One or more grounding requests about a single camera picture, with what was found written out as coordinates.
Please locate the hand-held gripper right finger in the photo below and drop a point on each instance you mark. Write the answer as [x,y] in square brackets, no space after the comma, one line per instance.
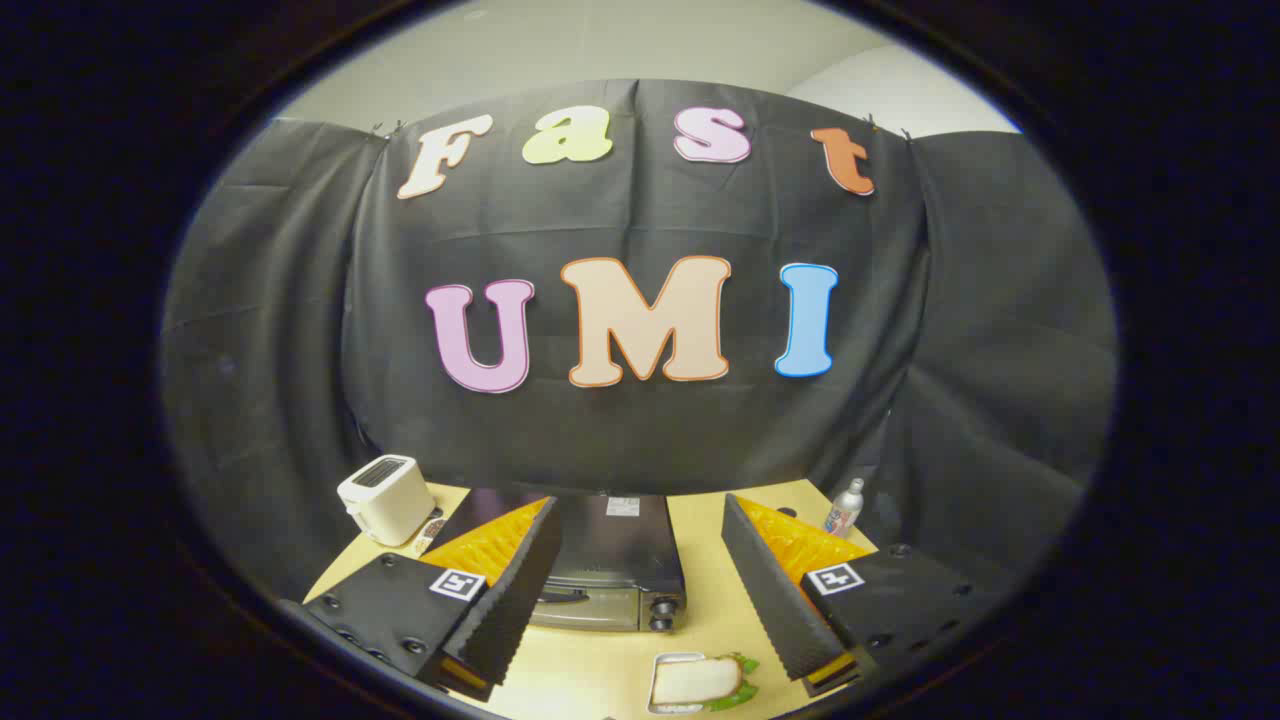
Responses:
[770,590]

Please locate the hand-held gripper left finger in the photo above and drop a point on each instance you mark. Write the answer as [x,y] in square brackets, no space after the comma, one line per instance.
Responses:
[510,590]

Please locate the black toaster oven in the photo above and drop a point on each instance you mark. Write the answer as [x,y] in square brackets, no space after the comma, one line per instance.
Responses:
[620,560]

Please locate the white bread lettuce sandwich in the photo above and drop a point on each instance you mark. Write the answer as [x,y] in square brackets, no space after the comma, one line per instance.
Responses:
[695,680]

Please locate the white pop-up toaster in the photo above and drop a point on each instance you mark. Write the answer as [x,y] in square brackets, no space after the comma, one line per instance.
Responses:
[390,505]

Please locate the small dark patterned item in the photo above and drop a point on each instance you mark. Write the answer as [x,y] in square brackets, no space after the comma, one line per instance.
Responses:
[430,535]

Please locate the silver pink spray bottle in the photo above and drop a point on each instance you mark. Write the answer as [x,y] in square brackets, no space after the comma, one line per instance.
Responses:
[844,510]

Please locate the white plastic tray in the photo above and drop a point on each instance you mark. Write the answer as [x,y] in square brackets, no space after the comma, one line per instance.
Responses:
[652,700]

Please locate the black backdrop cloth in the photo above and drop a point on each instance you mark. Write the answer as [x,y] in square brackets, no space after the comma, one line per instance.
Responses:
[640,420]

